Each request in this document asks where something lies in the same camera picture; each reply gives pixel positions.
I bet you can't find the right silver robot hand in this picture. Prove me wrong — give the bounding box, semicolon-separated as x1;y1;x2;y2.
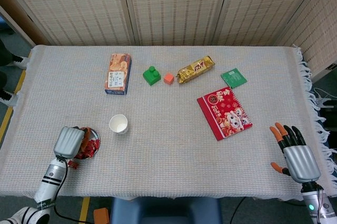
269;122;322;184

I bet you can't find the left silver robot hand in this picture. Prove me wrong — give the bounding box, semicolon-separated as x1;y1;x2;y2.
53;126;93;159

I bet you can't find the silver metal plate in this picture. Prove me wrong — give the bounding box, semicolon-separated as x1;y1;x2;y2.
78;127;101;159

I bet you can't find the white paper cup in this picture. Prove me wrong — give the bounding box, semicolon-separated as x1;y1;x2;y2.
109;114;129;134

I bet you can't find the white shoe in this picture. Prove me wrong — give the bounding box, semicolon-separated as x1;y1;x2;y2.
0;88;19;107
6;56;30;69

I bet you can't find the orange and blue biscuit box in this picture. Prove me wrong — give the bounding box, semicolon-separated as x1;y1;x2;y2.
104;53;132;96

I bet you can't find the orange block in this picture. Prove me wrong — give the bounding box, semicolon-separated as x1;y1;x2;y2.
93;207;110;224

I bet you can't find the red spiral calendar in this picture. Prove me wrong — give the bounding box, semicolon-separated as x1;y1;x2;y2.
196;86;253;141

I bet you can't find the white woven tablecloth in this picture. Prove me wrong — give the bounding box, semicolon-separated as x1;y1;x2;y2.
0;44;337;201

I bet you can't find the green toy brick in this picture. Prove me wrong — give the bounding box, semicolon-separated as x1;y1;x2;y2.
142;66;162;87

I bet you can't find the green sachet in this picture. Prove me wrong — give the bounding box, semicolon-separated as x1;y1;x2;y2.
220;67;248;89

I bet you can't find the blue chair seat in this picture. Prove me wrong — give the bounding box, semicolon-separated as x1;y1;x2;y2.
110;197;222;224

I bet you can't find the gold snack packet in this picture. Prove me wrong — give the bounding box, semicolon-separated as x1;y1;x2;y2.
176;55;216;85

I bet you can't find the woven bamboo folding screen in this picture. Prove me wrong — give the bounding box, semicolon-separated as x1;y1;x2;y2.
0;0;337;79

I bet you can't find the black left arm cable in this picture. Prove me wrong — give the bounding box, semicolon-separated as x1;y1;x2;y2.
52;155;94;224

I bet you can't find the white cable with plug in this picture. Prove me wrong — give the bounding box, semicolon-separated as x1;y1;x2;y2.
313;87;334;111

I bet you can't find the black floor cable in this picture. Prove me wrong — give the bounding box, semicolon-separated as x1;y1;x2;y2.
228;196;248;224

